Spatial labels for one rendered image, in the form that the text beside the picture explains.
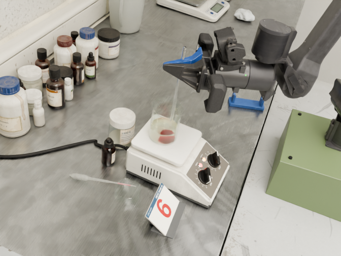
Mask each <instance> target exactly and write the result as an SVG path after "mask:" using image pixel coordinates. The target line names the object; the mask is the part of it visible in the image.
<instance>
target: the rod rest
mask: <svg viewBox="0 0 341 256"><path fill-rule="evenodd" d="M228 103H229V106H231V107H238V108H245V109H252V110H259V111H264V100H263V99H262V96H261V98H260V101H255V100H249V99H241V98H236V94H235V93H233V94H232V97H229V99H228Z"/></svg>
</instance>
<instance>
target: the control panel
mask: <svg viewBox="0 0 341 256"><path fill-rule="evenodd" d="M214 152H216V151H215V150H214V149H213V148H212V147H211V146H210V145H209V144H208V143H207V142H206V143H205V145H204V146H203V148H202V149H201V151H200V153H199V154H198V156H197V158H196V159H195V161H194V162H193V164H192V166H191V167H190V169H189V171H188V172H187V174H186V175H187V176H188V177H189V178H190V179H191V180H192V181H193V182H194V183H195V184H196V185H197V186H198V187H199V188H200V189H201V190H202V191H203V192H204V193H205V194H206V195H207V196H208V197H209V198H212V196H213V195H214V193H215V191H216V189H217V187H218V185H219V183H220V181H221V179H222V177H223V175H224V173H225V171H226V169H227V167H228V165H229V163H228V162H227V161H226V160H225V159H224V158H223V157H222V156H220V155H219V158H220V163H221V164H220V165H219V166H218V167H217V168H213V167H212V166H211V165H210V164H209V163H208V155H210V154H213V153H214ZM203 158H205V159H206V161H203ZM199 164H202V167H200V166H199ZM207 167H209V168H210V172H211V179H212V181H211V182H210V183H209V184H207V185H205V184H203V183H201V182H200V180H199V178H198V173H199V171H200V170H204V169H205V168H207Z"/></svg>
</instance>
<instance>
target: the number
mask: <svg viewBox="0 0 341 256"><path fill-rule="evenodd" d="M176 203H177V199H176V198H175V197H174V196H173V195H172V194H171V193H170V192H169V191H168V190H167V189H166V188H165V187H164V186H163V188H162V191H161V193H160V195H159V197H158V199H157V201H156V204H155V206H154V208H153V210H152V212H151V214H150V216H149V218H150V219H151V220H152V221H153V222H154V223H155V224H156V225H157V226H159V227H160V228H161V229H162V230H163V231H164V232H165V229H166V227H167V224H168V222H169V219H170V217H171V215H172V212H173V210H174V207H175V205H176Z"/></svg>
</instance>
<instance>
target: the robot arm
mask: <svg viewBox="0 0 341 256"><path fill-rule="evenodd" d="M296 35H297V31H296V29H295V28H294V27H292V26H287V25H286V24H284V23H281V22H278V21H276V20H275V19H262V20H260V22H259V25H258V28H257V32H256V36H255V39H254V42H253V46H252V49H251V52H252V53H253V54H254V55H255V58H256V60H254V59H245V58H243V57H245V56H246V52H245V48H244V46H243V44H240V43H237V39H236V37H235V34H234V32H233V30H232V28H231V27H227V28H223V29H219V30H215V31H214V36H215V37H216V41H217V47H218V50H215V52H214V57H212V52H213V48H214V42H213V39H212V37H211V36H210V35H209V34H206V33H200V35H199V38H198V42H197V47H196V52H195V53H194V54H193V55H192V56H189V57H186V58H184V63H180V62H181V59H177V60H172V61H168V62H164V63H163V70H164V71H166V72H168V73H170V74H171V75H173V76H175V77H176V78H178V79H180V80H181V81H183V82H185V83H186V84H187V85H189V86H190V87H192V88H193V89H195V90H196V92H198V93H200V90H207V91H208V92H209V98H208V99H206V100H204V106H205V109H206V112H208V113H216V112H218V111H220V110H221V109H222V105H223V102H224V99H225V95H226V92H227V88H232V91H233V93H238V91H239V89H249V90H259V92H260V94H261V96H262V99H263V100H264V101H267V100H268V99H269V98H270V97H271V96H272V95H274V94H276V92H275V90H274V85H275V82H276V81H277V83H278V85H279V87H280V89H281V91H282V93H283V94H284V96H286V97H288V98H291V99H296V98H299V97H304V96H306V95H307V94H308V93H309V92H310V91H311V89H312V87H313V85H314V83H315V82H316V80H317V78H318V75H319V71H320V66H321V63H322V62H323V60H324V58H325V57H326V55H327V54H328V53H329V51H330V50H331V49H332V47H333V46H334V45H335V44H336V42H337V41H338V40H339V38H340V37H341V0H333V1H332V2H331V3H330V5H329V6H328V8H327V9H326V11H325V12H324V13H323V15H322V16H321V18H320V19H319V20H318V22H317V23H316V25H315V26H314V28H313V29H312V30H311V32H310V33H309V35H308V36H307V38H306V39H305V40H304V42H303V43H302V44H301V45H300V46H299V47H298V48H297V49H295V50H294V51H292V52H290V53H289V51H290V48H291V45H292V43H293V41H294V39H295V37H296ZM329 94H330V96H331V98H330V99H331V102H332V104H333V105H334V109H335V111H336V112H337V116H336V119H332V120H331V123H330V125H329V128H328V130H327V131H326V135H325V139H326V143H325V146H326V147H329V148H332V149H334V150H337V151H340V152H341V79H337V78H336V79H335V81H334V86H333V88H332V90H331V91H330V93H329Z"/></svg>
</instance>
